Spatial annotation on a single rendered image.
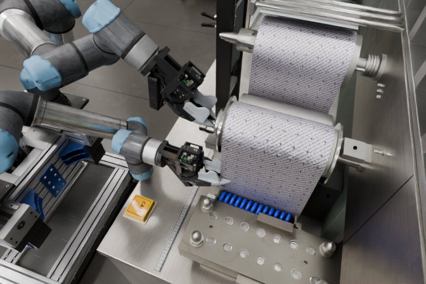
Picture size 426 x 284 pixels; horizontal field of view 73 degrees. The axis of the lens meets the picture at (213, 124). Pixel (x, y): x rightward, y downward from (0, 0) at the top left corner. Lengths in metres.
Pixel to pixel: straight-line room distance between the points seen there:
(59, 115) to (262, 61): 0.60
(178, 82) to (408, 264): 0.48
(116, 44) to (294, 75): 0.45
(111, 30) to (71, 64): 0.13
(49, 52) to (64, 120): 0.28
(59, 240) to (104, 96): 1.39
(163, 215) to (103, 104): 1.86
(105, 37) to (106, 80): 2.32
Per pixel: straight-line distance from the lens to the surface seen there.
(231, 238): 0.81
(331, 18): 0.78
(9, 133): 0.84
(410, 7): 0.88
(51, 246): 1.88
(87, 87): 2.96
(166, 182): 1.04
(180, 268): 0.93
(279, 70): 0.80
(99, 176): 1.98
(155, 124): 2.43
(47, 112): 0.94
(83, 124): 0.96
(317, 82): 0.80
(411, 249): 0.47
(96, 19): 0.64
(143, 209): 0.98
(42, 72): 0.70
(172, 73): 0.63
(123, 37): 0.63
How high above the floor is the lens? 1.79
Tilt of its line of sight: 49 degrees down
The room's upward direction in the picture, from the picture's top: straight up
